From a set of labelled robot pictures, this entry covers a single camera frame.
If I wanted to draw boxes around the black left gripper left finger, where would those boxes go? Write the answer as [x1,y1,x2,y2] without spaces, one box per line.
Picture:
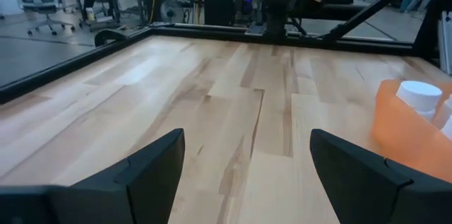
[47,128,186,224]

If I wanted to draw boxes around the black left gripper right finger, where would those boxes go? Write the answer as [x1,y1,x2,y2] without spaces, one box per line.
[309,129,452,224]

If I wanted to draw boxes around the white pill bottle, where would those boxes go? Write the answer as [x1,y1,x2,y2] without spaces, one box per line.
[395,80,444,122]

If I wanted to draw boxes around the orange translucent plastic basket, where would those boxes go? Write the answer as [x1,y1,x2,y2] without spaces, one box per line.
[370,78,452,183]

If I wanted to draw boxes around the black box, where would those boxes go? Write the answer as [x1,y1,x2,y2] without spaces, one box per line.
[203,0,236,27]

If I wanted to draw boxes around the black floor fan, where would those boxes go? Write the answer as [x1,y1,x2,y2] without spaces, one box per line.
[158,0,184,24]

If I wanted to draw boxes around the silver aluminium extrusion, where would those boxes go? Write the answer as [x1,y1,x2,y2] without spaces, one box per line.
[437,11,452,76]

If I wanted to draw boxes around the black metal table frame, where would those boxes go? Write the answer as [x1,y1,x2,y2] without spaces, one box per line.
[0,0,452,105]

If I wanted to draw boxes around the black curved frame foot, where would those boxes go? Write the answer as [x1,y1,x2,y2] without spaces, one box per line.
[94,28,130,47]

